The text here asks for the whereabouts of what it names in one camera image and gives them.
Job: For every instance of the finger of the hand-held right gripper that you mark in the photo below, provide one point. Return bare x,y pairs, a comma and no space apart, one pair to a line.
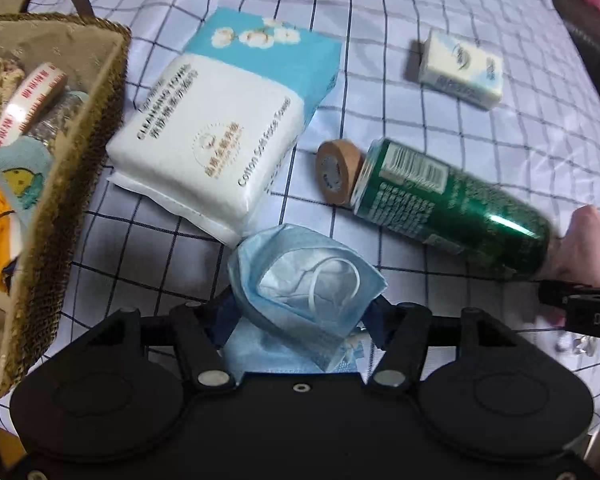
555,292

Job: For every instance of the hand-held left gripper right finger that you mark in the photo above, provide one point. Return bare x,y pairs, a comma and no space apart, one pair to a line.
376,321

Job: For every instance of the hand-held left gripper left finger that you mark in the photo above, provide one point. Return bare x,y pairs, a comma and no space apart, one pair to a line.
222,319

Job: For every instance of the blue face mask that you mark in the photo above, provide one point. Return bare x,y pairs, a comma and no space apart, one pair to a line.
280,256

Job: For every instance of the woven basket with floral lining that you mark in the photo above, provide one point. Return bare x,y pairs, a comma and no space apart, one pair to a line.
80,160

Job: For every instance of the yellow patterned cloth bundle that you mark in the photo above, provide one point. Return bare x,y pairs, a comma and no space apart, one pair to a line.
0,242

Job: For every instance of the person's right hand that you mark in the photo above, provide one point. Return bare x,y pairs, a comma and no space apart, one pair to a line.
587,250

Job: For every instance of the green drink can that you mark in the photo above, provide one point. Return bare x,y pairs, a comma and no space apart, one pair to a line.
430,200

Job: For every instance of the brown tape roll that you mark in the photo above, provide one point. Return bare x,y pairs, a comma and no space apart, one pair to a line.
339,171

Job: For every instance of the white and blue towel pack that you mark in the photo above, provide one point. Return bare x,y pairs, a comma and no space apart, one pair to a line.
205,135

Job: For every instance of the white checkered bed sheet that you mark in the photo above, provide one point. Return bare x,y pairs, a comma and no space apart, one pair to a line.
430,120

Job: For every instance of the small white tissue pack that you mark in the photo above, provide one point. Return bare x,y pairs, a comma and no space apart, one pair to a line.
460,70

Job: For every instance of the light blue printed sock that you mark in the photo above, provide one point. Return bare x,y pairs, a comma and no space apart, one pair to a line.
22,162

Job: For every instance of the clear plastic bag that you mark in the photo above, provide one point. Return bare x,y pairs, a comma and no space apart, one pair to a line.
62,116

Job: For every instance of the white and red tape roll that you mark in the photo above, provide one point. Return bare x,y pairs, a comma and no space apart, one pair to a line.
35,87

